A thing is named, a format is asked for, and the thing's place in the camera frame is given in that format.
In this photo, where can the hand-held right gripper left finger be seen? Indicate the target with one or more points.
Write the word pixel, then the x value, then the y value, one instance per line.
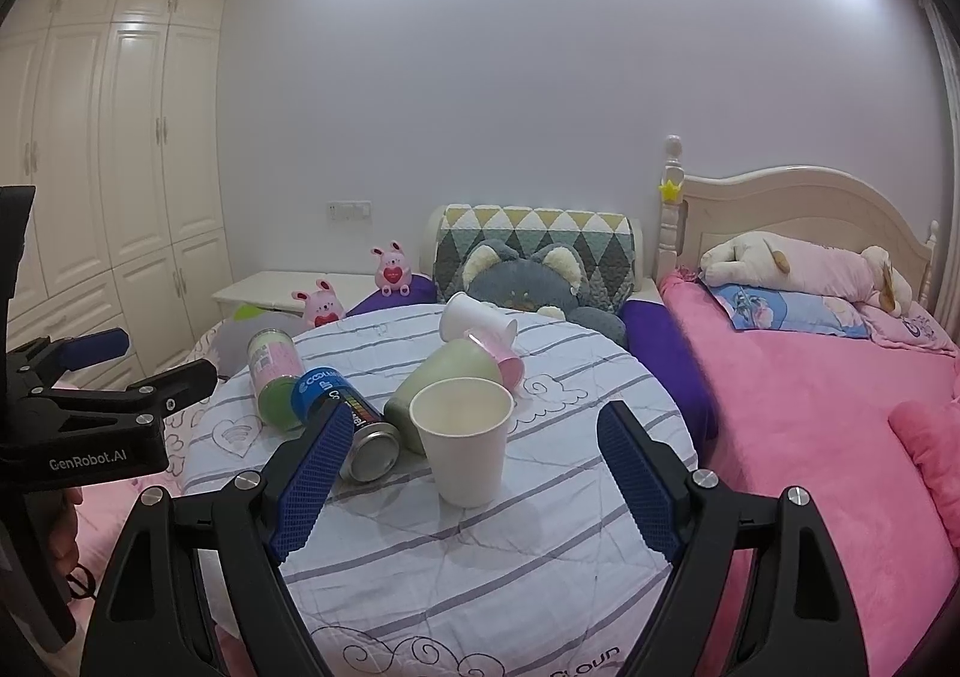
pixel 311 486

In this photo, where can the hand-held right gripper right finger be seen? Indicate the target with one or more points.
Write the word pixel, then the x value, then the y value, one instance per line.
pixel 637 486

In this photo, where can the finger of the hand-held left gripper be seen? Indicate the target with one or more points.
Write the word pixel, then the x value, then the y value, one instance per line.
pixel 97 346
pixel 176 383

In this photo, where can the white paper cup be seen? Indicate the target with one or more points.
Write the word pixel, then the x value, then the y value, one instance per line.
pixel 461 459

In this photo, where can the pink cup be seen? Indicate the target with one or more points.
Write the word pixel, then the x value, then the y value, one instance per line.
pixel 508 368

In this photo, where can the green cup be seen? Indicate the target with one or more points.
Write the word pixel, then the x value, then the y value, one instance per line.
pixel 442 370

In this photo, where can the white plastic cup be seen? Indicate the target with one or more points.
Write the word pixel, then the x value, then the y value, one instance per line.
pixel 469 319

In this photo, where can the person's left hand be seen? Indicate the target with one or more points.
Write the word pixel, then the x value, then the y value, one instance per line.
pixel 66 527

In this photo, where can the blue can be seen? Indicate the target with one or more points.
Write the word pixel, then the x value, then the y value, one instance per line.
pixel 371 453

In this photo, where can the green pink drink can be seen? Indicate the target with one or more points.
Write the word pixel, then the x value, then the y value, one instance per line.
pixel 271 377

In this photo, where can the white nightstand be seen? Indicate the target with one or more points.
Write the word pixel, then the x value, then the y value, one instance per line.
pixel 270 287

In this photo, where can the pink plush toy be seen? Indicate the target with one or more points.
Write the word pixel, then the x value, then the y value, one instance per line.
pixel 391 268
pixel 322 306

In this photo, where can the round table striped cloth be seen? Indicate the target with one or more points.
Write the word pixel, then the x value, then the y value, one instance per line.
pixel 465 572

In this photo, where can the pink blanket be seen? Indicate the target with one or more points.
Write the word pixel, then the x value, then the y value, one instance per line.
pixel 810 415

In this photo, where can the blue printed pillow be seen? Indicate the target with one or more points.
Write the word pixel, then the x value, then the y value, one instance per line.
pixel 780 311

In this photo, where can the cream wardrobe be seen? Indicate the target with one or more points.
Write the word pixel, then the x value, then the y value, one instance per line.
pixel 135 122

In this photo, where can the grey plush cat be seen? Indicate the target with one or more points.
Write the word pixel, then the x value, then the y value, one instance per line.
pixel 517 280

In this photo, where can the patchwork triangle cover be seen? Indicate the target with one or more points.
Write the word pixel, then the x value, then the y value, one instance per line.
pixel 600 250

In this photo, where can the white and pink plush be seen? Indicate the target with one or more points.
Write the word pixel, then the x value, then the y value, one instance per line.
pixel 817 272

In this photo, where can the pink cushion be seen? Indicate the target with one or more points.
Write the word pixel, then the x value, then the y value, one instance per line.
pixel 934 456

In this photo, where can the yellow star ornament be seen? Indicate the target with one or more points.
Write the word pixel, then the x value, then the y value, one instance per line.
pixel 670 188

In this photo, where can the pink printed pillow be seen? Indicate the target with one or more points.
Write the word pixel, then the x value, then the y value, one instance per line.
pixel 916 332

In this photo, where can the cream wooden headboard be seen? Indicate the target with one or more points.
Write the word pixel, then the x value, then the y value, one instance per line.
pixel 787 205

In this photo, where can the white curtain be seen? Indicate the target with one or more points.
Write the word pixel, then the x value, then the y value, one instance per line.
pixel 946 77

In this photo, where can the white wall socket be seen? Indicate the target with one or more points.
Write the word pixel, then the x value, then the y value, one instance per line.
pixel 349 208

